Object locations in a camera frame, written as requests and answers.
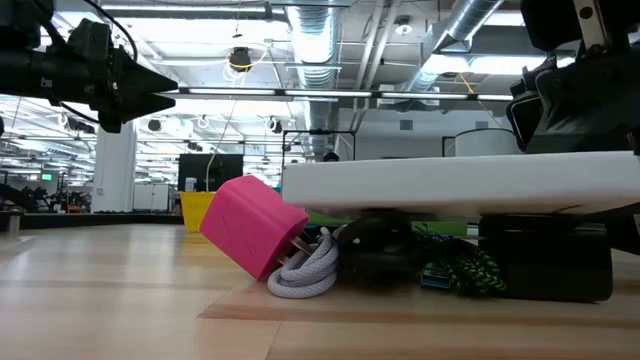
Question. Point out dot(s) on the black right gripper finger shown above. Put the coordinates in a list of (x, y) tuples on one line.
[(527, 120)]

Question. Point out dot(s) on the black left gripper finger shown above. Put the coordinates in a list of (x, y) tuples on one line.
[(147, 82), (145, 105)]

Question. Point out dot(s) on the white box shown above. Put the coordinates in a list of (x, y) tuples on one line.
[(450, 185)]

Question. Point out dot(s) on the black charger block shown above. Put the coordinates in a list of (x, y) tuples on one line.
[(545, 260)]

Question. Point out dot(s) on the pink charger block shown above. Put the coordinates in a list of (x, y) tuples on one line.
[(250, 225)]

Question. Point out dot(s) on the black looped gadget with red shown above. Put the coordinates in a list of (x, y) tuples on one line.
[(375, 250)]

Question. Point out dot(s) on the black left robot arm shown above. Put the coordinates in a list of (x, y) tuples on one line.
[(25, 75)]

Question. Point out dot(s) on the yellow plastic bin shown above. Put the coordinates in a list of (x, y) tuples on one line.
[(192, 210)]

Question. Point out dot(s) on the white square column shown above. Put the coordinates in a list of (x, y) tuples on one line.
[(114, 170)]

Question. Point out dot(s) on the black monitor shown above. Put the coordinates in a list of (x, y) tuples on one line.
[(197, 170)]

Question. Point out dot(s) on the white wipes canister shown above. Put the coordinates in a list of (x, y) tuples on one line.
[(190, 185)]

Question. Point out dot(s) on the white low cabinet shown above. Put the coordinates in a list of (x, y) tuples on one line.
[(150, 197)]

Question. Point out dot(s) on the green exit sign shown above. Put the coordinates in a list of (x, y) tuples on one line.
[(47, 176)]

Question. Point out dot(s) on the overhead light bar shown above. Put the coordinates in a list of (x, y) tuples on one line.
[(325, 93)]

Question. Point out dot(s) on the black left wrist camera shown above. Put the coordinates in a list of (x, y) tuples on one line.
[(90, 37)]

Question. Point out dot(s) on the black overhead camera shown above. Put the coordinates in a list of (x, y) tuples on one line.
[(240, 59)]

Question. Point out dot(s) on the silver spiral air duct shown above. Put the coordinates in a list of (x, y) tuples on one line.
[(312, 45), (470, 20)]

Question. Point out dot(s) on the black metal frame stand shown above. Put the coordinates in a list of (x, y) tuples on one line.
[(320, 132)]

